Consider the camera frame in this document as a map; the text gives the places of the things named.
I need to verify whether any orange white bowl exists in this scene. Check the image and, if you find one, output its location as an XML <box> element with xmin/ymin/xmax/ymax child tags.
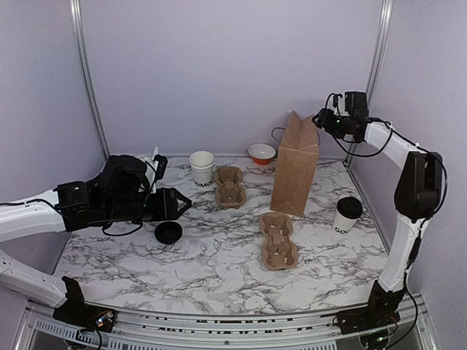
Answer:
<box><xmin>248</xmin><ymin>144</ymin><xmax>276</xmax><ymax>166</ymax></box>

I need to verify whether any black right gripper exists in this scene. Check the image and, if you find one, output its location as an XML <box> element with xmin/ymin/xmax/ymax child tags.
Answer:
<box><xmin>314</xmin><ymin>108</ymin><xmax>352</xmax><ymax>139</ymax></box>

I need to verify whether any aluminium frame post right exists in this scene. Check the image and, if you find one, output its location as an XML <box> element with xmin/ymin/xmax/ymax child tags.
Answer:
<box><xmin>345</xmin><ymin>0</ymin><xmax>394</xmax><ymax>165</ymax></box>

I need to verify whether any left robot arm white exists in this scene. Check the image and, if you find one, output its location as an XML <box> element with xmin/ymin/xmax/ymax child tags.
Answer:
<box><xmin>1</xmin><ymin>155</ymin><xmax>192</xmax><ymax>324</ymax></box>

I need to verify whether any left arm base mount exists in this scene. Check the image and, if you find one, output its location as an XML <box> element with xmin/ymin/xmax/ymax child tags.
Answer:
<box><xmin>53</xmin><ymin>276</ymin><xmax>116</xmax><ymax>333</ymax></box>

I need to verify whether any brown paper bag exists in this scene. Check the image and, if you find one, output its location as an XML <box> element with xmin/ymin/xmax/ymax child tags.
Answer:
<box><xmin>270</xmin><ymin>112</ymin><xmax>319</xmax><ymax>216</ymax></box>

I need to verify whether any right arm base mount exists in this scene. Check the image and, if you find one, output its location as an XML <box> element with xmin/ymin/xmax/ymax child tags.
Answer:
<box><xmin>333</xmin><ymin>281</ymin><xmax>406</xmax><ymax>335</ymax></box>

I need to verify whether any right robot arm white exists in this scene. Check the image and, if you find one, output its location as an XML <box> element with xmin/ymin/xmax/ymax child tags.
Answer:
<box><xmin>312</xmin><ymin>91</ymin><xmax>447</xmax><ymax>327</ymax></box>

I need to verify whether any white paper coffee cup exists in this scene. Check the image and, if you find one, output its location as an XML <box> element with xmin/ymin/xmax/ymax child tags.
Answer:
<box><xmin>332</xmin><ymin>211</ymin><xmax>358</xmax><ymax>235</ymax></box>

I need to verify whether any brown cardboard cup carrier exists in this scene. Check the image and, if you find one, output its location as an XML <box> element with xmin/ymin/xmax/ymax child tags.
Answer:
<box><xmin>259</xmin><ymin>212</ymin><xmax>298</xmax><ymax>271</ymax></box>

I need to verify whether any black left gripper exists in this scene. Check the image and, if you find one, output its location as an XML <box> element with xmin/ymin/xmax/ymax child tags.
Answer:
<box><xmin>104</xmin><ymin>187</ymin><xmax>192</xmax><ymax>223</ymax></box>

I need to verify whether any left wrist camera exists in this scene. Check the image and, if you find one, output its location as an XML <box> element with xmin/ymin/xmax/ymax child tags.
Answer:
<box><xmin>148</xmin><ymin>155</ymin><xmax>168</xmax><ymax>192</ymax></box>

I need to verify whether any black lid stack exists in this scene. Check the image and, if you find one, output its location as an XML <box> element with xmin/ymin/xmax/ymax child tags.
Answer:
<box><xmin>154</xmin><ymin>222</ymin><xmax>182</xmax><ymax>245</ymax></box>

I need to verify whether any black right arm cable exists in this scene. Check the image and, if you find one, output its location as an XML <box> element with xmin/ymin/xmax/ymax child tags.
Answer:
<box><xmin>324</xmin><ymin>93</ymin><xmax>448</xmax><ymax>205</ymax></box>

